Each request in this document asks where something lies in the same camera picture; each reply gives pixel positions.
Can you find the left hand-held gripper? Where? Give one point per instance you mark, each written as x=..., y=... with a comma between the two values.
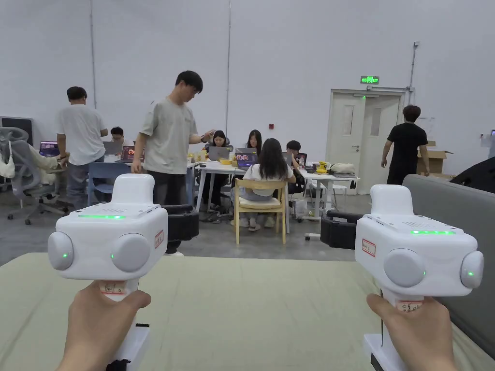
x=104, y=239

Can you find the person's left hand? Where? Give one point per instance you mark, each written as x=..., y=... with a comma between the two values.
x=93, y=332

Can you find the pale double door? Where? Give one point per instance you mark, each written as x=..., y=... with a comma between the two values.
x=346, y=123

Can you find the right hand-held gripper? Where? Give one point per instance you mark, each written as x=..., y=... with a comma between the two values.
x=421, y=247

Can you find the green exit sign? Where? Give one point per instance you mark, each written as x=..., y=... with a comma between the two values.
x=369, y=80

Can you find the bed with beige sheet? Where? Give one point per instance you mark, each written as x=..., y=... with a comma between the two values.
x=239, y=309

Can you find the person's right hand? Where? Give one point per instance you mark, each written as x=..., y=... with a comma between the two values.
x=417, y=340

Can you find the open cardboard carton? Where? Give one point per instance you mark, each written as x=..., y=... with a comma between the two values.
x=435, y=156

